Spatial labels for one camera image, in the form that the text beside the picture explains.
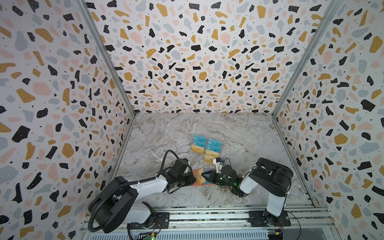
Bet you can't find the aluminium corner post left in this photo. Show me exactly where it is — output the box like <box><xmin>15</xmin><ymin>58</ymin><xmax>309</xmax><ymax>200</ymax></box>
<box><xmin>75</xmin><ymin>0</ymin><xmax>136</xmax><ymax>119</ymax></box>

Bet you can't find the teal VIP card left lower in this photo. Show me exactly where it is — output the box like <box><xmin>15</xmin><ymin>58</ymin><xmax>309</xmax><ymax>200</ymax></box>
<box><xmin>193</xmin><ymin>140</ymin><xmax>207</xmax><ymax>149</ymax></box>

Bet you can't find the teal VIP card right upper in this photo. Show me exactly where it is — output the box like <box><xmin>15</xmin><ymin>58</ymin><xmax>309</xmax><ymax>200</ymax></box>
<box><xmin>208</xmin><ymin>139</ymin><xmax>223</xmax><ymax>149</ymax></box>

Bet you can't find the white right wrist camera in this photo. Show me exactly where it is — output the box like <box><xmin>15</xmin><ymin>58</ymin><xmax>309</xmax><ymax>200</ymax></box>
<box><xmin>213</xmin><ymin>158</ymin><xmax>224</xmax><ymax>174</ymax></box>

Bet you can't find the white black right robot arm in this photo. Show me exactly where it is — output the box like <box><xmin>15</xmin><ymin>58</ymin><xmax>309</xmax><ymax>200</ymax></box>
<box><xmin>201</xmin><ymin>158</ymin><xmax>294</xmax><ymax>228</ymax></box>

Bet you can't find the teal vip card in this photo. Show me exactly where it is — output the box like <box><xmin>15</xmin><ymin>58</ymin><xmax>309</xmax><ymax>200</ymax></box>
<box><xmin>207</xmin><ymin>145</ymin><xmax>222</xmax><ymax>153</ymax></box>
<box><xmin>194</xmin><ymin>135</ymin><xmax>207</xmax><ymax>144</ymax></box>
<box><xmin>193</xmin><ymin>140</ymin><xmax>207</xmax><ymax>149</ymax></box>
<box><xmin>208</xmin><ymin>139</ymin><xmax>223</xmax><ymax>149</ymax></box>

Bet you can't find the black corrugated cable hose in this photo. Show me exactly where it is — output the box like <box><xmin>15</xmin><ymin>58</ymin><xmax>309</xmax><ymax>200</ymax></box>
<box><xmin>87</xmin><ymin>149</ymin><xmax>181</xmax><ymax>233</ymax></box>

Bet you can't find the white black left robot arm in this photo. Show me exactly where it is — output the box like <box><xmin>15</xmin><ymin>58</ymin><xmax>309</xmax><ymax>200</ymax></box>
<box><xmin>88</xmin><ymin>159</ymin><xmax>196</xmax><ymax>234</ymax></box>

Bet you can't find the teal VIP card left upper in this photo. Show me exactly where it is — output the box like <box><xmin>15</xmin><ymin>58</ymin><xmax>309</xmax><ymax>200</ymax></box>
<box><xmin>194</xmin><ymin>135</ymin><xmax>207</xmax><ymax>144</ymax></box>

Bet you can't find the aluminium corner post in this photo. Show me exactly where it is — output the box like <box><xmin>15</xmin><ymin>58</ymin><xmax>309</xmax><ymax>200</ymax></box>
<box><xmin>75</xmin><ymin>0</ymin><xmax>136</xmax><ymax>119</ymax></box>
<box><xmin>272</xmin><ymin>0</ymin><xmax>343</xmax><ymax>119</ymax></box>

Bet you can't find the clear acrylic card display stand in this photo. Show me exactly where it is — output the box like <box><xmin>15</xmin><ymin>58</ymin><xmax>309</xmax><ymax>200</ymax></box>
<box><xmin>191</xmin><ymin>135</ymin><xmax>223</xmax><ymax>165</ymax></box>

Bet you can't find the teal VIP card right lower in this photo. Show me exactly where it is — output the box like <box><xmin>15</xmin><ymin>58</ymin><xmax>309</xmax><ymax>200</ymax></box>
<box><xmin>207</xmin><ymin>145</ymin><xmax>222</xmax><ymax>153</ymax></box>

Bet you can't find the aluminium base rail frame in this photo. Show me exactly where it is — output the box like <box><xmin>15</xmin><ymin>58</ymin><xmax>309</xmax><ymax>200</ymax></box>
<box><xmin>79</xmin><ymin>205</ymin><xmax>341</xmax><ymax>240</ymax></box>

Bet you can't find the orange card holder wallet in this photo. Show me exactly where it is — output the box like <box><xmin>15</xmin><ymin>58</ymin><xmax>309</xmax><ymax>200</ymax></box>
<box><xmin>192</xmin><ymin>168</ymin><xmax>214</xmax><ymax>187</ymax></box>

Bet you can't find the gold vip card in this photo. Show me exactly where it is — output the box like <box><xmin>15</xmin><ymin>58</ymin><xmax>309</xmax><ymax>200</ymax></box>
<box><xmin>196</xmin><ymin>168</ymin><xmax>206</xmax><ymax>185</ymax></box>
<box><xmin>191</xmin><ymin>145</ymin><xmax>205</xmax><ymax>154</ymax></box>
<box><xmin>203</xmin><ymin>155</ymin><xmax>216</xmax><ymax>165</ymax></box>
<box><xmin>206</xmin><ymin>150</ymin><xmax>220</xmax><ymax>158</ymax></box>

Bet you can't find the aluminium corner post right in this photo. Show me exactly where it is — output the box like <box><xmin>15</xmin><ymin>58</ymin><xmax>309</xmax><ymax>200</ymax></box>
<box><xmin>272</xmin><ymin>0</ymin><xmax>343</xmax><ymax>119</ymax></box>

